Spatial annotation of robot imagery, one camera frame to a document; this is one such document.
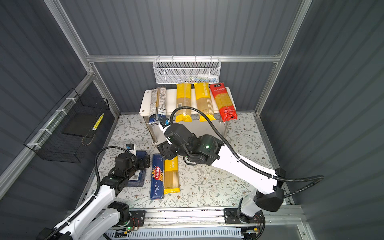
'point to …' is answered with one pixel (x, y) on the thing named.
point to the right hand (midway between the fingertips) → (165, 145)
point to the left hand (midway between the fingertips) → (141, 156)
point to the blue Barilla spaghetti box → (157, 184)
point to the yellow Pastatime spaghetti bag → (171, 176)
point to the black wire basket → (67, 133)
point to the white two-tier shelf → (171, 104)
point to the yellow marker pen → (98, 122)
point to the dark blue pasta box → (137, 179)
